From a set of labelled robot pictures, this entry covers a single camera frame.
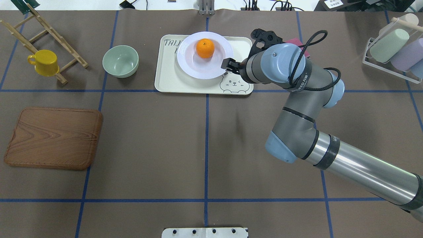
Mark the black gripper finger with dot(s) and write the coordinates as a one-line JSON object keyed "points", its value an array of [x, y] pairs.
{"points": [[229, 65]]}

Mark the green cup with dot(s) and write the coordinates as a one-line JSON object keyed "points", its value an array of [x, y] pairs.
{"points": [[383, 50]]}

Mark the cream bear tray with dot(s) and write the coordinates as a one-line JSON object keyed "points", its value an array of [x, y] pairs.
{"points": [[170, 78]]}

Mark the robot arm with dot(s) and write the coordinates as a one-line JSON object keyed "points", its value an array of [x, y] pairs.
{"points": [[311, 88]]}

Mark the wooden drying rack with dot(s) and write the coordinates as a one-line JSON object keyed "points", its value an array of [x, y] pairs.
{"points": [[48, 29]]}

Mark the purple cup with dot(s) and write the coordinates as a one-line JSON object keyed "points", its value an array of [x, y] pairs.
{"points": [[408, 56]]}

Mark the wooden cutting board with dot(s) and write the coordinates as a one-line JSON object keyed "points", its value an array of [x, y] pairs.
{"points": [[57, 138]]}

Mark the white round plate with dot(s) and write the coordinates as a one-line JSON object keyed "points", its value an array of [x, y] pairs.
{"points": [[203, 68]]}

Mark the beige cup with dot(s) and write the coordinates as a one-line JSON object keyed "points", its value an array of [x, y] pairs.
{"points": [[409, 18]]}

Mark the yellow mug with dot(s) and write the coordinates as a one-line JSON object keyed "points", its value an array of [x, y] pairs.
{"points": [[45, 62]]}

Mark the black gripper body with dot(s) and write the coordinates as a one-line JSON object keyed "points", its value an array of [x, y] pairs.
{"points": [[236, 66]]}

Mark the white cup rack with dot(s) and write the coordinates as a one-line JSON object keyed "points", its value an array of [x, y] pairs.
{"points": [[416, 33]]}

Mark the blue cup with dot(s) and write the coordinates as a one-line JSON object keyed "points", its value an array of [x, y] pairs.
{"points": [[417, 69]]}

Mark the orange fruit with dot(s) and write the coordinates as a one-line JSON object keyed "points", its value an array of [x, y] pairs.
{"points": [[205, 48]]}

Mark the green bowl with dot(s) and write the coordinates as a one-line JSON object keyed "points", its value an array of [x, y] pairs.
{"points": [[121, 61]]}

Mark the green clamp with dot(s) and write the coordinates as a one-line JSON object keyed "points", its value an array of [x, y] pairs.
{"points": [[22, 5]]}

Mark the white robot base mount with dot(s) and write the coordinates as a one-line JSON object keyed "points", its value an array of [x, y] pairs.
{"points": [[206, 232]]}

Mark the pink cloth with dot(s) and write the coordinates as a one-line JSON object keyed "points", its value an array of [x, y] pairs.
{"points": [[298, 42]]}

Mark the aluminium post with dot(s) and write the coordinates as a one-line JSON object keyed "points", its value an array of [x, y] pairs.
{"points": [[206, 7]]}

